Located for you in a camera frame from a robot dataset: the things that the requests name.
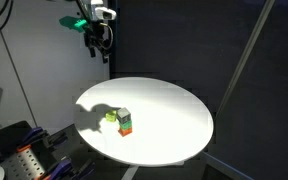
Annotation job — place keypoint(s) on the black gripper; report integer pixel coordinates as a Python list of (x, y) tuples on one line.
[(93, 37)]

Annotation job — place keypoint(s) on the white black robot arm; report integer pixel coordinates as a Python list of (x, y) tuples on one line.
[(85, 9)]

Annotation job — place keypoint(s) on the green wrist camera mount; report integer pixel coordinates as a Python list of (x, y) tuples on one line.
[(73, 23)]

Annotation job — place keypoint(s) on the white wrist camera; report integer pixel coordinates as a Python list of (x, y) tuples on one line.
[(100, 12)]

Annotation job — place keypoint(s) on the round white table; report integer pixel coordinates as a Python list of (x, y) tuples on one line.
[(169, 124)]

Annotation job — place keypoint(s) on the purple spring clamp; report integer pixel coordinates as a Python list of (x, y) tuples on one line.
[(65, 171), (38, 134)]

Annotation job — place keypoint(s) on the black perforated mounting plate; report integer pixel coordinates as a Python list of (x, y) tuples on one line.
[(26, 165)]

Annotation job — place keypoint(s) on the purple spring clamp upper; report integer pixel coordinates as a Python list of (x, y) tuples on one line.
[(38, 134)]

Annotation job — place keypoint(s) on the orange block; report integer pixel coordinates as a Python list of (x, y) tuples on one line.
[(124, 132)]

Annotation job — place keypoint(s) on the grey block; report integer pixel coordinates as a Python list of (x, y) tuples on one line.
[(123, 115)]

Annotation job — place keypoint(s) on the lime yellow-green block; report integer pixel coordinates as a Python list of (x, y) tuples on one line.
[(111, 116)]

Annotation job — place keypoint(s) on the purple spring clamp lower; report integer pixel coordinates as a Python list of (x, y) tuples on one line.
[(65, 171)]

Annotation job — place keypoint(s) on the green block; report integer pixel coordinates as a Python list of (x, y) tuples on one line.
[(126, 125)]

